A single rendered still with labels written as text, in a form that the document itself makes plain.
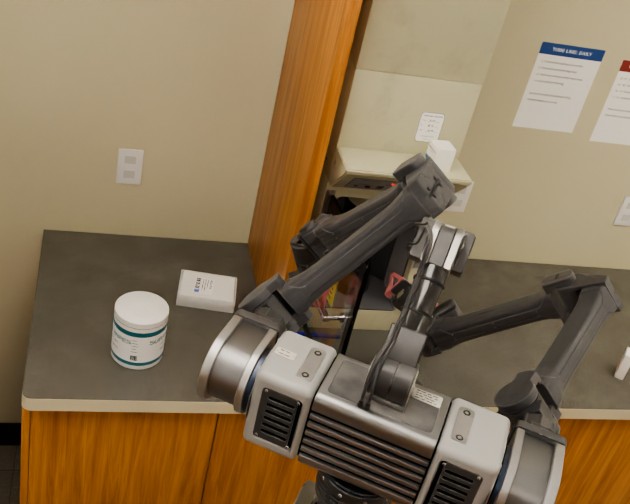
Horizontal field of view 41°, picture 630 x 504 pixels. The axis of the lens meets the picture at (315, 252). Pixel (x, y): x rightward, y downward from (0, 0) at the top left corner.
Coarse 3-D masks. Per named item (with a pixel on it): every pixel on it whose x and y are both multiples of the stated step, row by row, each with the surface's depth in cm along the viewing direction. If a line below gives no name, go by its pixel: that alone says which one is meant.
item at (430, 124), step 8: (424, 112) 206; (424, 120) 207; (432, 120) 207; (440, 120) 208; (424, 128) 208; (432, 128) 209; (440, 128) 209; (416, 136) 209; (424, 136) 210; (432, 136) 210
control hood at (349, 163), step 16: (336, 160) 206; (352, 160) 202; (368, 160) 204; (384, 160) 205; (400, 160) 207; (336, 176) 205; (352, 176) 201; (368, 176) 200; (384, 176) 201; (448, 176) 205; (464, 176) 207
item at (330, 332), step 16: (336, 208) 207; (352, 272) 196; (336, 288) 206; (352, 288) 196; (336, 304) 206; (352, 304) 196; (320, 320) 217; (336, 320) 206; (352, 320) 197; (320, 336) 216; (336, 336) 206; (336, 352) 205
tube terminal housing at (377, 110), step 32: (352, 64) 198; (352, 96) 200; (384, 96) 201; (416, 96) 203; (448, 96) 204; (352, 128) 205; (384, 128) 206; (416, 128) 208; (448, 128) 209; (320, 192) 218; (352, 192) 215; (384, 320) 242
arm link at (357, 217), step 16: (416, 160) 155; (400, 176) 158; (384, 192) 167; (400, 192) 160; (368, 208) 168; (384, 208) 165; (320, 224) 185; (336, 224) 178; (352, 224) 174; (320, 240) 184; (336, 240) 180; (320, 256) 187
